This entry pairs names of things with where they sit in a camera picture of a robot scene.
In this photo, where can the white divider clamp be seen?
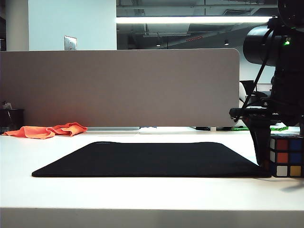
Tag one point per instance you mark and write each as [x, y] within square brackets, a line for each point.
[213, 129]

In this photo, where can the orange cloth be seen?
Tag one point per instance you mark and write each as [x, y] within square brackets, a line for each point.
[35, 132]

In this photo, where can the long linear ceiling light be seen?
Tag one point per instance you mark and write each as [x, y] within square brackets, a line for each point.
[190, 20]

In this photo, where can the metal wall switch plate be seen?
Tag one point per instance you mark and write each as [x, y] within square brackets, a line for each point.
[70, 43]

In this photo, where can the black pen holder cup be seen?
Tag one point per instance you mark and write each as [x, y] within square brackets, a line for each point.
[13, 120]

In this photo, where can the multicoloured Rubik's cube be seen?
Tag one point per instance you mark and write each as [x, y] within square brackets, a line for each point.
[288, 154]

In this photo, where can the black mouse pad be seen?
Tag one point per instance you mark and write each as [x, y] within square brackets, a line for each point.
[152, 161]

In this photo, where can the red ceiling sign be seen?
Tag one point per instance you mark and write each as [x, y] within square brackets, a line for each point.
[194, 39]

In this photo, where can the black pendant ceiling lamp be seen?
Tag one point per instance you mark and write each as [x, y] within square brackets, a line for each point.
[226, 43]

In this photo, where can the wide brown desk divider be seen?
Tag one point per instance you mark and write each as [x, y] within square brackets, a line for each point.
[118, 88]

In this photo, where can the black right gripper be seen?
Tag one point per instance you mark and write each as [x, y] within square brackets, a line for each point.
[287, 99]

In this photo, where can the black computer monitor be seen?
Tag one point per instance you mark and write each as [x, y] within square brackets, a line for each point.
[249, 85]

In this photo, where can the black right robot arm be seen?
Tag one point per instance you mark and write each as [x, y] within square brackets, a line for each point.
[275, 50]

